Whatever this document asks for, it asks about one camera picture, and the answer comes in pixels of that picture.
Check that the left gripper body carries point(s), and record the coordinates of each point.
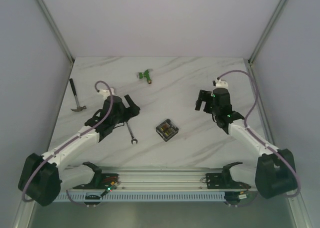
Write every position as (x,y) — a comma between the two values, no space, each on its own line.
(128,108)

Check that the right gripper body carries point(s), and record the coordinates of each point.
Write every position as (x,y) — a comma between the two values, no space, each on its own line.
(215,112)

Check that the black fuse box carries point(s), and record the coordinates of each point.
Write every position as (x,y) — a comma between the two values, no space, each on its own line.
(167,129)

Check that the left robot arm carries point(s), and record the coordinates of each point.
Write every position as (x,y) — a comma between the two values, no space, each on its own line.
(44,176)

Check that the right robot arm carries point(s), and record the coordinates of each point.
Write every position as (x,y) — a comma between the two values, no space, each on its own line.
(275,171)

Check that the silver combination wrench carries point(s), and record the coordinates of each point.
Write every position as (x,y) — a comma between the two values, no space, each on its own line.
(133,139)

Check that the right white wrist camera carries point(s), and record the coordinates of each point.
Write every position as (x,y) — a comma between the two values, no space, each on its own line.
(219,83)

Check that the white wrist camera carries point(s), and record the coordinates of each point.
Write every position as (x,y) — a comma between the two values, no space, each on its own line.
(219,83)
(106,93)

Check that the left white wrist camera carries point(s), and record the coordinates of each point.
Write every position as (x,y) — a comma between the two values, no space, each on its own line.
(106,93)

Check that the hammer with black handle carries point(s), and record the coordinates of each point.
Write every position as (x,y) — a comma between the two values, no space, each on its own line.
(78,107)

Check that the aluminium frame rail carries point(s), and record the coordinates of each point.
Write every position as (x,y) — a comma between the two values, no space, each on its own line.
(161,179)

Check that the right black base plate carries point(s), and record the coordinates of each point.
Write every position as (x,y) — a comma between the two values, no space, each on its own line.
(222,181)

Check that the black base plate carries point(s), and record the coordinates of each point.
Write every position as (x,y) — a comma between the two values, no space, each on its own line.
(110,179)
(222,181)

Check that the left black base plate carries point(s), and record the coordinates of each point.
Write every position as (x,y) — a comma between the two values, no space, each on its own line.
(110,179)

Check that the white slotted cable duct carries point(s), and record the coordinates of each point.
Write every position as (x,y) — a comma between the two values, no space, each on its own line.
(116,196)

